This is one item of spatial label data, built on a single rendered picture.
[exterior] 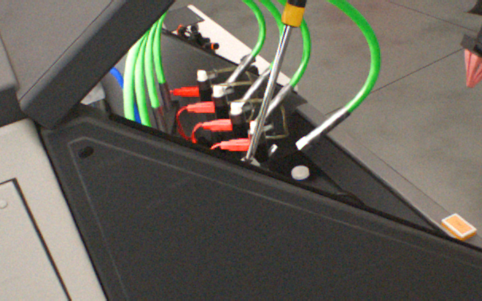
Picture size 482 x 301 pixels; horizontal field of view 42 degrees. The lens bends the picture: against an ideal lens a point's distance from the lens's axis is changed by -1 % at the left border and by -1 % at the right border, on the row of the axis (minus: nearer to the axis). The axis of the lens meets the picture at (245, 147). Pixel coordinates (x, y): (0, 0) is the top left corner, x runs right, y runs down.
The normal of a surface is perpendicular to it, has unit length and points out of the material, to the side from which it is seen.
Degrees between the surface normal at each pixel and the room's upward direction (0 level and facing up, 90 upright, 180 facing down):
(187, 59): 90
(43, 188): 90
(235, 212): 90
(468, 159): 0
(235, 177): 90
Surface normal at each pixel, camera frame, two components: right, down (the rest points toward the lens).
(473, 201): -0.16, -0.82
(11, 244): 0.43, 0.45
